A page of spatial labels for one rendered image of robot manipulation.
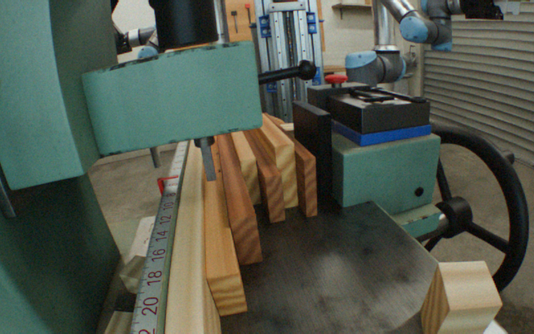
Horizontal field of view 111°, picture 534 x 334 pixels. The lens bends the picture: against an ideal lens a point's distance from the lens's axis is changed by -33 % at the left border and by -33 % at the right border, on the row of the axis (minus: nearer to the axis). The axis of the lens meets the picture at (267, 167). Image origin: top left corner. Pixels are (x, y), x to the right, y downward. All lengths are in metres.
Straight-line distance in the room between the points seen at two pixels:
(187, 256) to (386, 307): 0.14
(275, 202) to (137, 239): 0.30
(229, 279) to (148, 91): 0.14
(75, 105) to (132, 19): 3.55
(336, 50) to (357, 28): 0.50
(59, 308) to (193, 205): 0.18
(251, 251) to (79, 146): 0.15
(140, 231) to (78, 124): 0.33
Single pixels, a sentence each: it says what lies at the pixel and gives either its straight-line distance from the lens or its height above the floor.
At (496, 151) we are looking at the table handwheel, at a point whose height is 0.94.
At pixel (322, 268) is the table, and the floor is 0.90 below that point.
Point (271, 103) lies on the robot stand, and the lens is 1.15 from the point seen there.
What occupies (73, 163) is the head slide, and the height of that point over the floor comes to 1.01.
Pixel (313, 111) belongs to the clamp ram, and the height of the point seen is 1.00.
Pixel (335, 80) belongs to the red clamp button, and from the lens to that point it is 0.35.
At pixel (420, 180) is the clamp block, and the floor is 0.91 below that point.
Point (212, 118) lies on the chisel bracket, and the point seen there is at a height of 1.01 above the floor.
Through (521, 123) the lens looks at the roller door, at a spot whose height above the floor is 0.41.
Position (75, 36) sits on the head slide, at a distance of 0.23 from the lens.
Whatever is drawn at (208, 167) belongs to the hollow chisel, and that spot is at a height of 0.96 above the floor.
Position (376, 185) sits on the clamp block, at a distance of 0.30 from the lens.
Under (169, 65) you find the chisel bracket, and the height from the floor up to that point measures 1.06.
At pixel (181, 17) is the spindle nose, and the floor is 1.10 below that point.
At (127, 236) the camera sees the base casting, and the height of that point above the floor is 0.80.
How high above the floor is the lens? 1.06
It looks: 23 degrees down
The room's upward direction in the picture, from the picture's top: 7 degrees counter-clockwise
